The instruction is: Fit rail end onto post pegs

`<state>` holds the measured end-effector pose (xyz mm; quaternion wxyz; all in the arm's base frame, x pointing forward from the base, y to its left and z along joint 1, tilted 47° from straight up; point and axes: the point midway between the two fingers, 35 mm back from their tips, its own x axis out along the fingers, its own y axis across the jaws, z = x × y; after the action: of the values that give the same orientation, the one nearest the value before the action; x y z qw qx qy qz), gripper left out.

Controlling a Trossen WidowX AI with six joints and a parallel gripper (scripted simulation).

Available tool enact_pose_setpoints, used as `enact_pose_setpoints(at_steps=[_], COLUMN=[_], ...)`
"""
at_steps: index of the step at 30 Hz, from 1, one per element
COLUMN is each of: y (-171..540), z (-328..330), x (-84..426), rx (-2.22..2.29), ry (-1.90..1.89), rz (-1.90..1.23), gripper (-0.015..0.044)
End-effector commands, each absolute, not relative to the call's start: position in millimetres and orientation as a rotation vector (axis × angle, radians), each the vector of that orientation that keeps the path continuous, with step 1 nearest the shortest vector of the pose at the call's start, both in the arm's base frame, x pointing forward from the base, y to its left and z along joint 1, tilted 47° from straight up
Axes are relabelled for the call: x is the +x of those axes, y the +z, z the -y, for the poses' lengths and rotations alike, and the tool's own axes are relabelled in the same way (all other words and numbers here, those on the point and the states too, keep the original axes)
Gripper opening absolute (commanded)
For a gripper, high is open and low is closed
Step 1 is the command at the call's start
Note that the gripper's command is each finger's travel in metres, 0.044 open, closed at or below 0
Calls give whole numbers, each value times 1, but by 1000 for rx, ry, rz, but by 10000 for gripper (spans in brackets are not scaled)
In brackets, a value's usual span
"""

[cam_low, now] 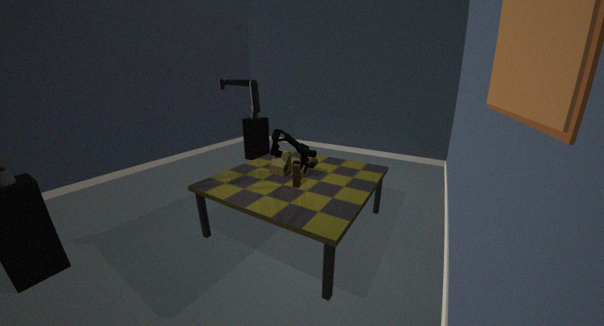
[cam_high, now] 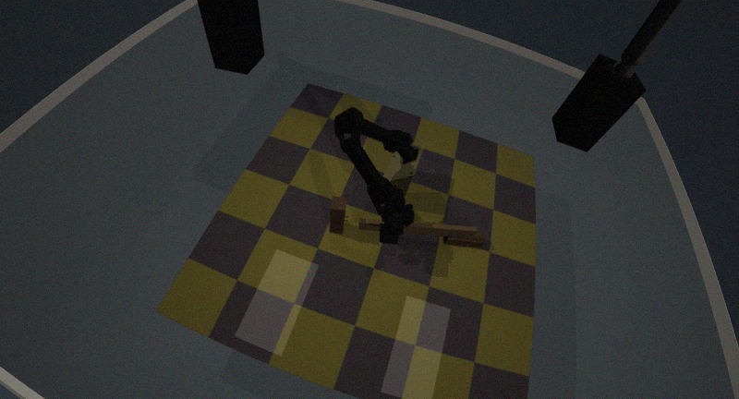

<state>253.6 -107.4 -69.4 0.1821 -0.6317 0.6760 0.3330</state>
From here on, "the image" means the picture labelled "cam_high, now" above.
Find long brown wooden rail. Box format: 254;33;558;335
358;218;478;237

